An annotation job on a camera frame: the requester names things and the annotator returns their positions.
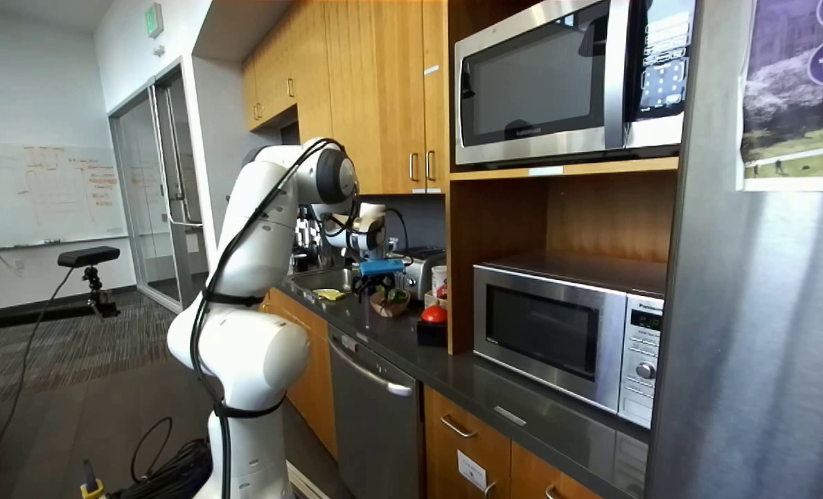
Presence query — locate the glass door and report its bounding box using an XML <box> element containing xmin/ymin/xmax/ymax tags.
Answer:
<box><xmin>105</xmin><ymin>60</ymin><xmax>213</xmax><ymax>314</ymax></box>

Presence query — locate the small silver countertop microwave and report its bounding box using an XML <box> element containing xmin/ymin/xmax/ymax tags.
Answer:
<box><xmin>471</xmin><ymin>259</ymin><xmax>669</xmax><ymax>431</ymax></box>

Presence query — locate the coiled black floor cable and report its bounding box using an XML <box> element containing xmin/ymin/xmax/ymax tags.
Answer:
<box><xmin>109</xmin><ymin>413</ymin><xmax>217</xmax><ymax>499</ymax></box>

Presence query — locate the tall wooden shelf cabinet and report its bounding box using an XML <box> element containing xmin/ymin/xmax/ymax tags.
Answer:
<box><xmin>443</xmin><ymin>0</ymin><xmax>687</xmax><ymax>361</ymax></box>

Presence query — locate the white cabinet label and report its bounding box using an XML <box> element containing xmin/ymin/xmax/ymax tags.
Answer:
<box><xmin>451</xmin><ymin>447</ymin><xmax>493</xmax><ymax>497</ymax></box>

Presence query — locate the plain wooden lower cabinet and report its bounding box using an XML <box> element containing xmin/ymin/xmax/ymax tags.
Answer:
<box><xmin>257</xmin><ymin>284</ymin><xmax>340</xmax><ymax>463</ymax></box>

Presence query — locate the green exit sign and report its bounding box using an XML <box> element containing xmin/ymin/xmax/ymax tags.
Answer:
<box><xmin>141</xmin><ymin>0</ymin><xmax>167</xmax><ymax>40</ymax></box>

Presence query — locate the wall whiteboard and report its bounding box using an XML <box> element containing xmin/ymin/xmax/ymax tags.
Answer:
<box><xmin>0</xmin><ymin>138</ymin><xmax>133</xmax><ymax>255</ymax></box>

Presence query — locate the wooden bowl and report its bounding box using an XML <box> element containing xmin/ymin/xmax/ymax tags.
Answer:
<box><xmin>368</xmin><ymin>291</ymin><xmax>412</xmax><ymax>322</ymax></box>

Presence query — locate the wooden upper cabinet door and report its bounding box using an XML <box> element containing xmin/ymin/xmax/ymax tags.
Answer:
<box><xmin>422</xmin><ymin>0</ymin><xmax>451</xmax><ymax>197</ymax></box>
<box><xmin>321</xmin><ymin>0</ymin><xmax>426</xmax><ymax>197</ymax></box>
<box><xmin>239</xmin><ymin>17</ymin><xmax>331</xmax><ymax>132</ymax></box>

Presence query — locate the thin black floor cable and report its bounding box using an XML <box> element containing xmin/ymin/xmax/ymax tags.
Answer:
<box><xmin>0</xmin><ymin>264</ymin><xmax>80</xmax><ymax>487</ymax></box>

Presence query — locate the wooden lower cabinet with label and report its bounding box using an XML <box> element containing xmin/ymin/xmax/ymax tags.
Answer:
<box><xmin>422</xmin><ymin>383</ymin><xmax>616</xmax><ymax>499</ymax></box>

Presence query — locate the black cube with red top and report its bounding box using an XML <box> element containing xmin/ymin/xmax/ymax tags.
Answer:
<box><xmin>417</xmin><ymin>301</ymin><xmax>451</xmax><ymax>352</ymax></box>

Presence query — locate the wooden condiment crate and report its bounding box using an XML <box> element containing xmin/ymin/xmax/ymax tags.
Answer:
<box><xmin>406</xmin><ymin>257</ymin><xmax>451</xmax><ymax>308</ymax></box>

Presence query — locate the purple landscape poster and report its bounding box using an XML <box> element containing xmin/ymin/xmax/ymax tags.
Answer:
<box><xmin>734</xmin><ymin>0</ymin><xmax>823</xmax><ymax>197</ymax></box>

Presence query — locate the silver drawer handle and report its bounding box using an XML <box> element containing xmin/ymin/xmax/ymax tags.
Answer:
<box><xmin>437</xmin><ymin>413</ymin><xmax>480</xmax><ymax>442</ymax></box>

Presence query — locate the stainless steel refrigerator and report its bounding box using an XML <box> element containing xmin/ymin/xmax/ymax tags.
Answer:
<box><xmin>644</xmin><ymin>0</ymin><xmax>823</xmax><ymax>499</ymax></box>

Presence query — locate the black padded stand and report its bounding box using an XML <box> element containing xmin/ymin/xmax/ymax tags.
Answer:
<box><xmin>0</xmin><ymin>241</ymin><xmax>126</xmax><ymax>348</ymax></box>

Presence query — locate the large silver built-in microwave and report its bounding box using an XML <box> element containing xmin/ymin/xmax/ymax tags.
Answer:
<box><xmin>451</xmin><ymin>0</ymin><xmax>701</xmax><ymax>172</ymax></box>

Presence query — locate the yellow plug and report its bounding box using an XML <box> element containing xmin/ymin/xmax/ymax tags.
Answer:
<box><xmin>79</xmin><ymin>458</ymin><xmax>109</xmax><ymax>499</ymax></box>

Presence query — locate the stainless steel dishwasher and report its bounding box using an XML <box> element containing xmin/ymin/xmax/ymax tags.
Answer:
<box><xmin>325</xmin><ymin>322</ymin><xmax>424</xmax><ymax>499</ymax></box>

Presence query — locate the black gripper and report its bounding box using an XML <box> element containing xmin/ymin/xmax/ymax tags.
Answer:
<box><xmin>358</xmin><ymin>272</ymin><xmax>408</xmax><ymax>308</ymax></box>

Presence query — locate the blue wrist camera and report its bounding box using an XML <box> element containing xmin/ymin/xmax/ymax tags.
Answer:
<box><xmin>353</xmin><ymin>255</ymin><xmax>408</xmax><ymax>280</ymax></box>

